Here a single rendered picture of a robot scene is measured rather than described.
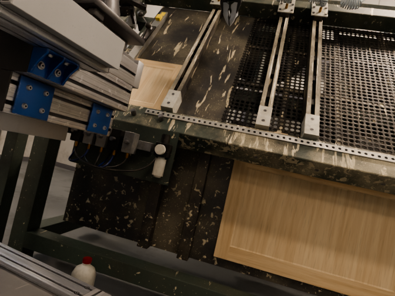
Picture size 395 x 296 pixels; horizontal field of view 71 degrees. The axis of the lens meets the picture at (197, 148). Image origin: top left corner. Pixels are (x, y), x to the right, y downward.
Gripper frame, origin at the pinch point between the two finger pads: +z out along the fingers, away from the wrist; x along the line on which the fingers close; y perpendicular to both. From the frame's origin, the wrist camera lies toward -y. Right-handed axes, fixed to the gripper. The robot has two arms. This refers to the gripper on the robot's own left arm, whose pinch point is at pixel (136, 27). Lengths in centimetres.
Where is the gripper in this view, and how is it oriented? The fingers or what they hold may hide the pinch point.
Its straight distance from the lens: 187.3
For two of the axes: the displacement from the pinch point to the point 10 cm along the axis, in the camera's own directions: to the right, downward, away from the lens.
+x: 0.6, 7.8, -6.2
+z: 0.2, 6.2, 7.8
